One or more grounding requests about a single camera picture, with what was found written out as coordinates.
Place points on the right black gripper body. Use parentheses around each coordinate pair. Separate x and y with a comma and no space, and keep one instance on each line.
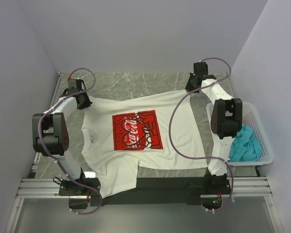
(190,86)

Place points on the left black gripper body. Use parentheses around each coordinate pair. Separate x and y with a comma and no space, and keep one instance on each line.
(86,102)

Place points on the white red-print t-shirt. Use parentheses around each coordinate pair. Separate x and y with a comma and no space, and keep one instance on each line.
(156,132)

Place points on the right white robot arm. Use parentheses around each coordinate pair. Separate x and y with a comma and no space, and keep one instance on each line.
(225,122)

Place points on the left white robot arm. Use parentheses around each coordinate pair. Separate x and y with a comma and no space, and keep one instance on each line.
(50,135)

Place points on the white plastic laundry basket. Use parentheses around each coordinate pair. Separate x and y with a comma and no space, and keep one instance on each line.
(251,118)

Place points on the blue t-shirt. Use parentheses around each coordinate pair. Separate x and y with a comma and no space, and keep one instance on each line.
(245,147)

